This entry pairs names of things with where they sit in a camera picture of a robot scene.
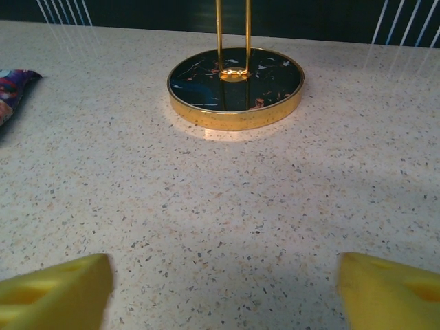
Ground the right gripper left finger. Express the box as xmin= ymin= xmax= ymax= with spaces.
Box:
xmin=0 ymin=253 xmax=116 ymax=330

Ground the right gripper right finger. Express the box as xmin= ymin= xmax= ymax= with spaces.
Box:
xmin=336 ymin=252 xmax=440 ymax=330

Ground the purple candy bag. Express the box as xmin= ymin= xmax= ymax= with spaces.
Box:
xmin=0 ymin=68 xmax=44 ymax=138

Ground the gold wire glass rack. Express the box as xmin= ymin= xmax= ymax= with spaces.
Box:
xmin=166 ymin=0 xmax=305 ymax=132

